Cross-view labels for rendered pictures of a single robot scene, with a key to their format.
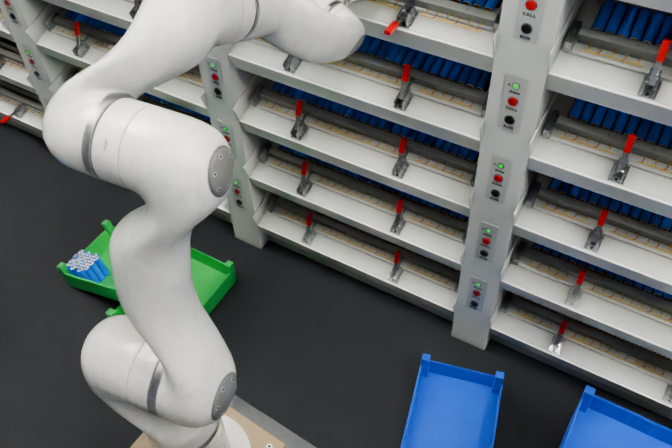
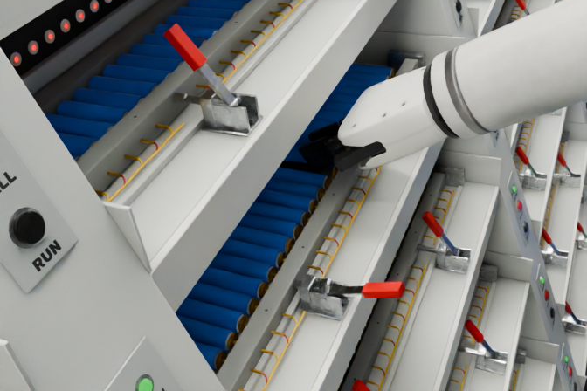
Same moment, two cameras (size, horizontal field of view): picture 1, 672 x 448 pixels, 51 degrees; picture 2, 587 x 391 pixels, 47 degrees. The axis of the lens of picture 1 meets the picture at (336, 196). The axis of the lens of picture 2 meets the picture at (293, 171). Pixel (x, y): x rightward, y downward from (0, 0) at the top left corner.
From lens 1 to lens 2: 1.37 m
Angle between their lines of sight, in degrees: 68
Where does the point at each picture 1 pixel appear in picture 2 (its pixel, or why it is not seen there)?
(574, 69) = not seen: hidden behind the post
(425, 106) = (456, 240)
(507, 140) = (501, 154)
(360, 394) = not seen: outside the picture
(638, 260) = (542, 158)
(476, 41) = not seen: hidden behind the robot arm
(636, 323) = (563, 218)
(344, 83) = (429, 344)
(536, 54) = (468, 28)
